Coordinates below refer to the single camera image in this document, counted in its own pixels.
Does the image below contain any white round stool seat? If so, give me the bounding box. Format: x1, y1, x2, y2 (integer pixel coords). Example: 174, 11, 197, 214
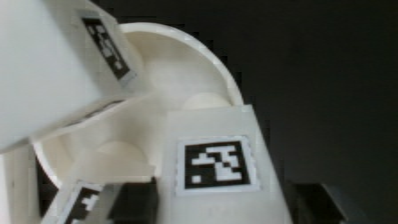
34, 22, 244, 185

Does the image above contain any white front barrier wall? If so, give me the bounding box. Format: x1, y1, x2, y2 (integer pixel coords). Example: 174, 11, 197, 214
0, 146, 41, 224

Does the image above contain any white stool leg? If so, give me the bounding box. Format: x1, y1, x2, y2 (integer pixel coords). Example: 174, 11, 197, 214
0, 0, 144, 153
158, 105, 293, 224
41, 141, 155, 224

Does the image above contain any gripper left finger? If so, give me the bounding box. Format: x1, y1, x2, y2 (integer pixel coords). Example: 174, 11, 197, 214
87, 178, 160, 224

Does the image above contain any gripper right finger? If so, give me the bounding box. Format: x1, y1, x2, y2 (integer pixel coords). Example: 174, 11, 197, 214
290, 183, 377, 224

